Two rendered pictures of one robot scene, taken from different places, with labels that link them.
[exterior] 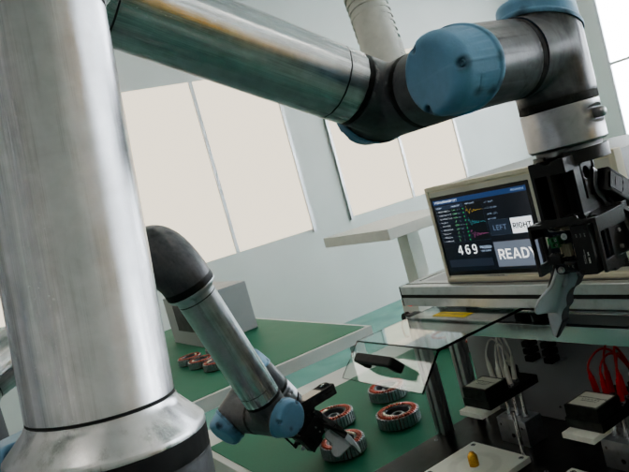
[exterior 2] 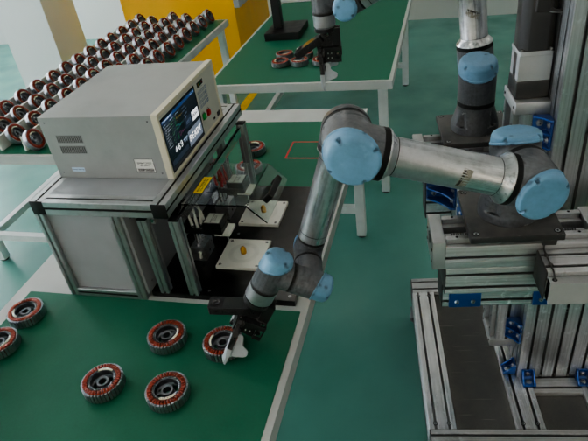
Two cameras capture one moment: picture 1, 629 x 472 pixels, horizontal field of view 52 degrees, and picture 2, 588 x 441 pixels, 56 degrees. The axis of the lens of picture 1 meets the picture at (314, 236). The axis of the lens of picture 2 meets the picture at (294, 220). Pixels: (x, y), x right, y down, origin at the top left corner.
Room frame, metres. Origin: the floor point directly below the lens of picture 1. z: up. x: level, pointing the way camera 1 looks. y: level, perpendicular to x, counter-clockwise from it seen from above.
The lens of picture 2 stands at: (2.04, 1.06, 1.89)
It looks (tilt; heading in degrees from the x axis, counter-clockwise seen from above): 34 degrees down; 229
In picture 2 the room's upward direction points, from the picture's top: 9 degrees counter-clockwise
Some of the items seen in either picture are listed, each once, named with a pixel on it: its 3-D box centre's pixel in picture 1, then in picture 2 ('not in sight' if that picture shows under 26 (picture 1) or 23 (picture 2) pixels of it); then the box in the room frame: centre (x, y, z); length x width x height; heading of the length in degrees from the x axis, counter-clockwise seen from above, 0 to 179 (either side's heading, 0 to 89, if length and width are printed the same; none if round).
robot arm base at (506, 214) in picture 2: not in sight; (509, 193); (0.87, 0.54, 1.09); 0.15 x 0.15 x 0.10
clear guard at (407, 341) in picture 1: (438, 339); (226, 191); (1.23, -0.18, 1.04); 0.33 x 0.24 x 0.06; 121
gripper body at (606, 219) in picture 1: (580, 211); (328, 44); (0.63, -0.26, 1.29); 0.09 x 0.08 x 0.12; 129
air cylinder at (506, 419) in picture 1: (520, 426); (202, 247); (1.29, -0.31, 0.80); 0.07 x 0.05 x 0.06; 31
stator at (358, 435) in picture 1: (343, 445); (223, 343); (1.51, 0.07, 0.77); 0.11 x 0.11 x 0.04
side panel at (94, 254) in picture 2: not in sight; (94, 255); (1.59, -0.42, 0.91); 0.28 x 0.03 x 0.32; 121
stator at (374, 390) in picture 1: (387, 390); (103, 382); (1.80, -0.08, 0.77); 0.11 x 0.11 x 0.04
